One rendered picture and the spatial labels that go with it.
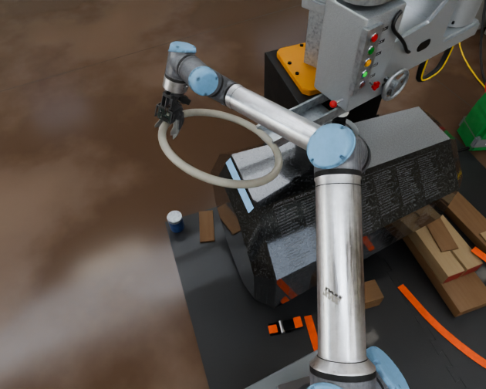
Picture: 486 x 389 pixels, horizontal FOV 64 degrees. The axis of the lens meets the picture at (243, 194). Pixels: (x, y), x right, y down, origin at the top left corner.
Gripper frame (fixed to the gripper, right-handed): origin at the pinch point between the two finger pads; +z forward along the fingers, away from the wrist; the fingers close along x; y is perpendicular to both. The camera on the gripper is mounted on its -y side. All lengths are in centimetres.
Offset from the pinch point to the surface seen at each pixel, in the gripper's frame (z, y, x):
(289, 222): 27, -19, 59
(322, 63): -36, -45, 41
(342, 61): -42, -38, 49
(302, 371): 36, 41, 87
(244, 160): 19.1, -36.0, 25.9
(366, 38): -55, -27, 54
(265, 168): 17, -35, 37
